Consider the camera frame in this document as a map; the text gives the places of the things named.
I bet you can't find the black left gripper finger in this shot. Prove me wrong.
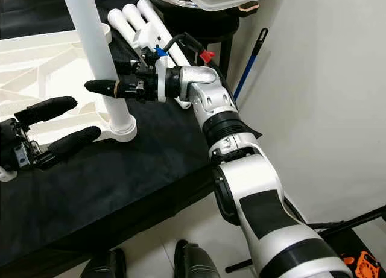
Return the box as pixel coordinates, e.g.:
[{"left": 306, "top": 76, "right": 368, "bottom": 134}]
[
  {"left": 43, "top": 126, "right": 102, "bottom": 165},
  {"left": 15, "top": 95, "right": 78, "bottom": 125}
]

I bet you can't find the white plastic table top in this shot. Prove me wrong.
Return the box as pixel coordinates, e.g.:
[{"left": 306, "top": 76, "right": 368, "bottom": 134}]
[{"left": 0, "top": 22, "right": 138, "bottom": 143}]

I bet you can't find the black tablecloth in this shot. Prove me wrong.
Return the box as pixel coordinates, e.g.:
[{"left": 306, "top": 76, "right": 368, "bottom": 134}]
[{"left": 0, "top": 0, "right": 263, "bottom": 278}]

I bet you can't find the black stool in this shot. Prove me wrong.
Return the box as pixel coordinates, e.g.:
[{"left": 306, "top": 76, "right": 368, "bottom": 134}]
[{"left": 193, "top": 25, "right": 236, "bottom": 80}]

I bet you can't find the black robot left foot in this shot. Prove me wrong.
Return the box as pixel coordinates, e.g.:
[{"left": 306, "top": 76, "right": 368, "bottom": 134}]
[{"left": 81, "top": 248, "right": 127, "bottom": 278}]

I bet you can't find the black robot foot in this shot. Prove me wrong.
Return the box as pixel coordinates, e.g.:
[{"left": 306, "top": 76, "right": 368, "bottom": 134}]
[
  {"left": 81, "top": 248, "right": 127, "bottom": 278},
  {"left": 174, "top": 240, "right": 221, "bottom": 278}
]

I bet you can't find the black robot right foot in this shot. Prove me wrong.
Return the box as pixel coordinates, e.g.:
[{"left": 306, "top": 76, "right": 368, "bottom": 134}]
[{"left": 174, "top": 240, "right": 221, "bottom": 278}]

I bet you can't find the orange black tool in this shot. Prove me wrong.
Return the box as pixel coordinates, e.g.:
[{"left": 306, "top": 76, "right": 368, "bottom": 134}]
[{"left": 341, "top": 251, "right": 384, "bottom": 278}]

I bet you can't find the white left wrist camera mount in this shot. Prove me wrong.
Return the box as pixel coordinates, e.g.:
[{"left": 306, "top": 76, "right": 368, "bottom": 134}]
[{"left": 0, "top": 163, "right": 17, "bottom": 182}]

